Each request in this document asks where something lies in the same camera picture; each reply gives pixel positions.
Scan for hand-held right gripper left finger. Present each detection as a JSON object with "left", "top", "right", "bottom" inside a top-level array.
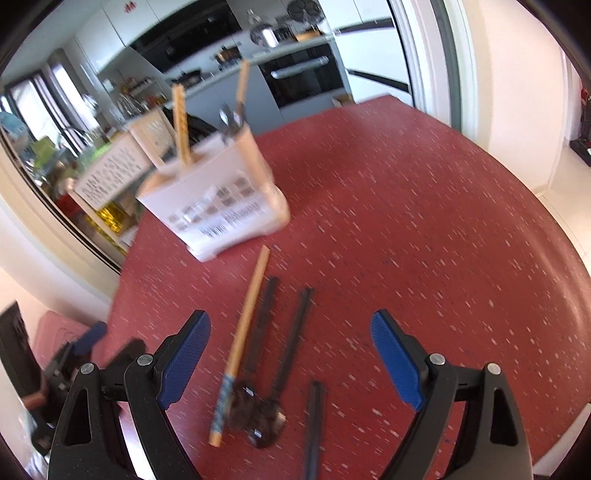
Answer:
[{"left": 48, "top": 310, "right": 212, "bottom": 480}]

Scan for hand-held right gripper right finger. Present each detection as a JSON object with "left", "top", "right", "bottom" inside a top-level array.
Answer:
[{"left": 370, "top": 310, "right": 533, "bottom": 480}]

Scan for white plastic utensil holder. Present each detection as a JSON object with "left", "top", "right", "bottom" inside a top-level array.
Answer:
[{"left": 136, "top": 128, "right": 292, "bottom": 263}]

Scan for black patterned bag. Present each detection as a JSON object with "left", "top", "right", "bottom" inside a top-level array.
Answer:
[{"left": 171, "top": 113, "right": 219, "bottom": 145}]

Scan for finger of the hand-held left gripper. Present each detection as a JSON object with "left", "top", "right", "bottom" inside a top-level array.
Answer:
[
  {"left": 68, "top": 322, "right": 108, "bottom": 357},
  {"left": 102, "top": 338, "right": 147, "bottom": 371}
]

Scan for white plastic storage cart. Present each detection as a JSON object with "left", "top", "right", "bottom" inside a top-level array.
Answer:
[{"left": 73, "top": 108, "right": 175, "bottom": 241}]

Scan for black range hood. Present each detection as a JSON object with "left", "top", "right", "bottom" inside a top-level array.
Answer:
[{"left": 130, "top": 0, "right": 244, "bottom": 73}]

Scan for black built-in oven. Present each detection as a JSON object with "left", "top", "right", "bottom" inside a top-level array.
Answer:
[{"left": 257, "top": 43, "right": 346, "bottom": 110}]

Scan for black chopstick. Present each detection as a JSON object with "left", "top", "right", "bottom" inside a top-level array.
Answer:
[{"left": 302, "top": 380, "right": 329, "bottom": 480}]

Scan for round wall rack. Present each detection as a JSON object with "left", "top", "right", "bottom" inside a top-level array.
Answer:
[{"left": 286, "top": 0, "right": 322, "bottom": 22}]

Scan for gold foil bag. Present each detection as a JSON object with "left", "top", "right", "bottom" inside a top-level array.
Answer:
[{"left": 93, "top": 202, "right": 129, "bottom": 237}]

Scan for steel rice cooker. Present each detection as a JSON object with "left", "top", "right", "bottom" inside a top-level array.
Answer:
[{"left": 250, "top": 22, "right": 281, "bottom": 48}]

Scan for white wall cabinets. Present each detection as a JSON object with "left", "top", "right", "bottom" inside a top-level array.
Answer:
[{"left": 69, "top": 0, "right": 162, "bottom": 70}]

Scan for white refrigerator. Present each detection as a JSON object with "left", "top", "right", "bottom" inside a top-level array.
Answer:
[{"left": 331, "top": 0, "right": 415, "bottom": 96}]

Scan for metal spoon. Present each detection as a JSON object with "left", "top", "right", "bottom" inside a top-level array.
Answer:
[{"left": 219, "top": 103, "right": 245, "bottom": 140}]

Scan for pink plastic stool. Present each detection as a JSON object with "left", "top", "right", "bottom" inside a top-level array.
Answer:
[{"left": 27, "top": 310, "right": 108, "bottom": 370}]

